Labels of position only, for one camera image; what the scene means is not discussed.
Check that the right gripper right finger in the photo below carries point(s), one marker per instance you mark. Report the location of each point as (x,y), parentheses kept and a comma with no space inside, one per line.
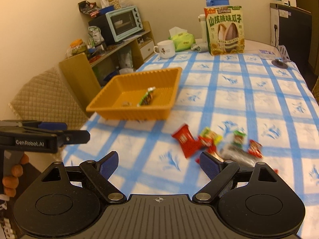
(221,175)

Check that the small red beef snack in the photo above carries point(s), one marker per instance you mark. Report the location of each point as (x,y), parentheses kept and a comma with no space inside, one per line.
(205,142)

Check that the wooden shelf unit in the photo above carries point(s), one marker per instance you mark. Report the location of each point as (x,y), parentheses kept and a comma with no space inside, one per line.
(129,53)

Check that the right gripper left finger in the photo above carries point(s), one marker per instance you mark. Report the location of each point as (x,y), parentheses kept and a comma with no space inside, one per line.
(97,174)

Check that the black cabinet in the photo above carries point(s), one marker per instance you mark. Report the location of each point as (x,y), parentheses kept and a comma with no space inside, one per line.
(291,27)

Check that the right quilted beige chair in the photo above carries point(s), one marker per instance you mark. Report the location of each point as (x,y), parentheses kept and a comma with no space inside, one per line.
(315,91)

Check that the snack jar on shelf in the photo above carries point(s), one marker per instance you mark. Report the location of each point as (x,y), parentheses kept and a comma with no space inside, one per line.
(77,47)

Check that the dark clear snack packet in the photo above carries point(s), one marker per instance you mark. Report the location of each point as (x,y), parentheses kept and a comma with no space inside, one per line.
(236,154)

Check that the blue checked tablecloth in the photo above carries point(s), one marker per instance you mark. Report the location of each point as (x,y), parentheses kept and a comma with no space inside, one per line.
(225,93)

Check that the red date snack packet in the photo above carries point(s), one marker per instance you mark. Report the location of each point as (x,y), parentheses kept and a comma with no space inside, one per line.
(212,152)

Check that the small red candy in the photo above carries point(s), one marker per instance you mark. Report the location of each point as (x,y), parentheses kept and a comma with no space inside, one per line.
(255,149)

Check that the white ceramic mug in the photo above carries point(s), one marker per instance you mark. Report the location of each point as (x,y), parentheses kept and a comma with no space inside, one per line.
(165,49)

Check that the small plastic card packet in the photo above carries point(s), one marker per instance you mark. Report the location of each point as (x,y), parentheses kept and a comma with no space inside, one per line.
(266,53)

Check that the white phone stand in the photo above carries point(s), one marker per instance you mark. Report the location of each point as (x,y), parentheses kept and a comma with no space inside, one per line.
(284,53)

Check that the quilted beige chair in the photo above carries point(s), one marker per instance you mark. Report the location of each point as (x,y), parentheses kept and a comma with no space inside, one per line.
(59,94)
(315,91)

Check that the green tissue pack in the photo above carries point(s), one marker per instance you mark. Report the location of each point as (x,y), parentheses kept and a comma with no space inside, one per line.
(181,38)

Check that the left quilted beige chair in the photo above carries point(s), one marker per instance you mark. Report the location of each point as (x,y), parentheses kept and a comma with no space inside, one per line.
(59,94)

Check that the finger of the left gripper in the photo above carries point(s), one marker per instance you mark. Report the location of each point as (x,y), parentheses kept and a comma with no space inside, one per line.
(72,137)
(52,126)

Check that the black round coaster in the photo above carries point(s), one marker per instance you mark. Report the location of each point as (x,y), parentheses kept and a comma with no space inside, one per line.
(280,64)

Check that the silver green foil pouch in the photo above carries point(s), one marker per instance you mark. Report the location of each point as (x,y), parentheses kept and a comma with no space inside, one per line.
(147,98)

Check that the light blue toaster oven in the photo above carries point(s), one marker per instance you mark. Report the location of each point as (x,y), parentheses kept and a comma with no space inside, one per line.
(124,22)

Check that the large red snack packet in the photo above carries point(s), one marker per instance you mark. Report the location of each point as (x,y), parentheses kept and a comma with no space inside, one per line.
(188,144)

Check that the person's left hand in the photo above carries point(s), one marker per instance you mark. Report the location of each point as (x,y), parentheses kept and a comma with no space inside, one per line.
(11,182)

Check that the sunflower seed snack box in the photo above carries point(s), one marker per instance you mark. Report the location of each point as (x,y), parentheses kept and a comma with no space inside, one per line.
(225,29)

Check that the yellow green candy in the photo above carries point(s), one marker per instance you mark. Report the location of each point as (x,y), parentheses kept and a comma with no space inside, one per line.
(208,133)

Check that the grey crumpled cloth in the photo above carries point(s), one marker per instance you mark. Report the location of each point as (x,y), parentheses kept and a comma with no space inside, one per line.
(200,47)

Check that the orange plastic tray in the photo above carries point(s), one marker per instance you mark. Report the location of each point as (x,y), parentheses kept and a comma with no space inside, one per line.
(119,98)

